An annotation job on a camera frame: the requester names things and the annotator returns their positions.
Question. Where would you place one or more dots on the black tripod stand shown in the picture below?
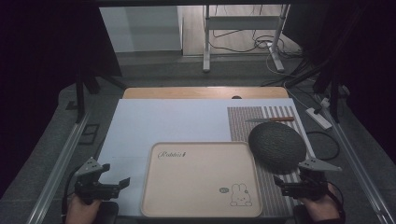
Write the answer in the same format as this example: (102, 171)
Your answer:
(80, 93)
(334, 93)

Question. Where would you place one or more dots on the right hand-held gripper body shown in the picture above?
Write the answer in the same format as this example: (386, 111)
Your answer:
(306, 188)

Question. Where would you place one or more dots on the white board sheet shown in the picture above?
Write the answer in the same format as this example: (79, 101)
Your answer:
(162, 124)

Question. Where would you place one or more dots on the striped placemat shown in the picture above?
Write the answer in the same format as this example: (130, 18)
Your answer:
(241, 124)

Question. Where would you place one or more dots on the white metal stand frame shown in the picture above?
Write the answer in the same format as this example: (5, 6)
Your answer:
(243, 22)

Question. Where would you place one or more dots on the beige tray with rabbit print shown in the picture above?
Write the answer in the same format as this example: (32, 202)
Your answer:
(202, 180)

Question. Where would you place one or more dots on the black rectangular floor frame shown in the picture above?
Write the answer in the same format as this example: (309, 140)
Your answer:
(89, 133)

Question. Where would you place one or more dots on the white power strip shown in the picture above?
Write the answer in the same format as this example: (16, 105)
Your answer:
(319, 118)

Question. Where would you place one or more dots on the person's left hand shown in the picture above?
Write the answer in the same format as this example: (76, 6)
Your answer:
(81, 212)

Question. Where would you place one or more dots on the person's right hand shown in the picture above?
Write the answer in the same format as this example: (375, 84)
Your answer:
(322, 208)

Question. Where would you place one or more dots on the aluminium rail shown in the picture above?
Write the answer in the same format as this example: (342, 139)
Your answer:
(59, 168)
(358, 165)

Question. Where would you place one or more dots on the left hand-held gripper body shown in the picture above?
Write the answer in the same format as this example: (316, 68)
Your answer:
(93, 186)

